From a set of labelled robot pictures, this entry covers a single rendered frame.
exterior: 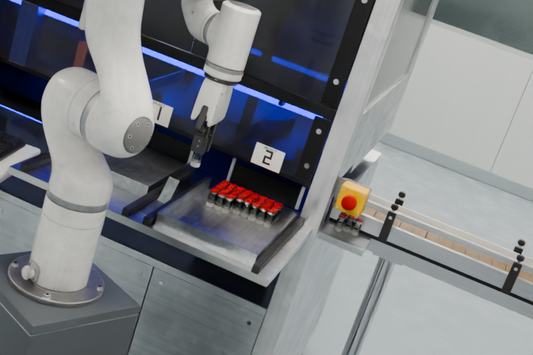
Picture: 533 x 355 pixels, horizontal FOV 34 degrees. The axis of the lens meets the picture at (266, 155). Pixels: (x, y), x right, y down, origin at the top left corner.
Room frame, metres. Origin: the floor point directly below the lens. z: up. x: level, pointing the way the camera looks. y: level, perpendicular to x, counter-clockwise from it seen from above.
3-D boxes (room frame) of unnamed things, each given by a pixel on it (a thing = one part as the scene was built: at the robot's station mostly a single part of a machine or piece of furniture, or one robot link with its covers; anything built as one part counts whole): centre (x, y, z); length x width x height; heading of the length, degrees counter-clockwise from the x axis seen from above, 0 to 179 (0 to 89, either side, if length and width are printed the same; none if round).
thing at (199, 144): (1.77, 0.15, 1.15); 0.03 x 0.03 x 0.07; 78
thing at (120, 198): (2.10, 0.19, 0.87); 0.70 x 0.48 x 0.02; 78
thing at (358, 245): (2.23, -0.28, 0.87); 0.14 x 0.13 x 0.02; 168
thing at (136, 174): (2.20, 0.35, 0.90); 0.34 x 0.26 x 0.04; 168
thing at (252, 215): (2.10, 0.02, 0.90); 0.18 x 0.02 x 0.05; 77
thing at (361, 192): (2.19, -0.26, 1.00); 0.08 x 0.07 x 0.07; 168
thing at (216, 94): (1.80, 0.14, 1.25); 0.10 x 0.07 x 0.11; 168
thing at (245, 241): (2.02, 0.04, 0.90); 0.34 x 0.26 x 0.04; 167
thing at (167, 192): (1.99, 0.22, 0.91); 0.14 x 0.03 x 0.06; 168
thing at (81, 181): (1.53, 0.35, 1.16); 0.19 x 0.12 x 0.24; 58
